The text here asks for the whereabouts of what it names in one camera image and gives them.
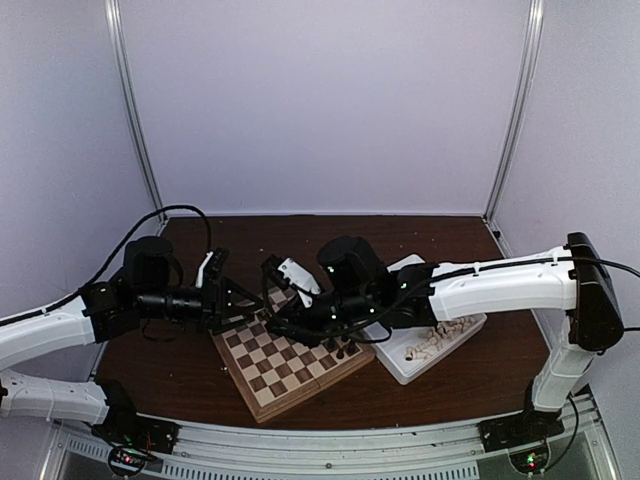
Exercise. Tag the aluminium frame rail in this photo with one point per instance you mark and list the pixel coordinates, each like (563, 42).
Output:
(451, 450)

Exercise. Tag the white divided plastic tray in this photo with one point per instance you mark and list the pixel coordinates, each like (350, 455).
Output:
(391, 352)

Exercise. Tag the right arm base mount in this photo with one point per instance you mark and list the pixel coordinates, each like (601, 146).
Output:
(525, 427)

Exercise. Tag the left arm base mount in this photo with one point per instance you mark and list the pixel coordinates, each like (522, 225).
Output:
(147, 434)

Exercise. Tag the white chess pieces pile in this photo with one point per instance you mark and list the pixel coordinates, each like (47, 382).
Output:
(437, 339)

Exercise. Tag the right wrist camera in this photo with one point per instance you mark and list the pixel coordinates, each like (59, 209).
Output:
(286, 273)

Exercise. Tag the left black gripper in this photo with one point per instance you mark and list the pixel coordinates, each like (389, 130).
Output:
(215, 306)

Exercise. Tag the wooden chessboard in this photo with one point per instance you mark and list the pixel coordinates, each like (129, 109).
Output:
(274, 374)

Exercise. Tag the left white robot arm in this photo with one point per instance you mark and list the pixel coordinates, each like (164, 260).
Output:
(98, 312)

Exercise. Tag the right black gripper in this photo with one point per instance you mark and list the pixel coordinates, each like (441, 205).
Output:
(303, 332)

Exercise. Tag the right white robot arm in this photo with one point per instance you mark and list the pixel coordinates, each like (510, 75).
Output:
(571, 278)

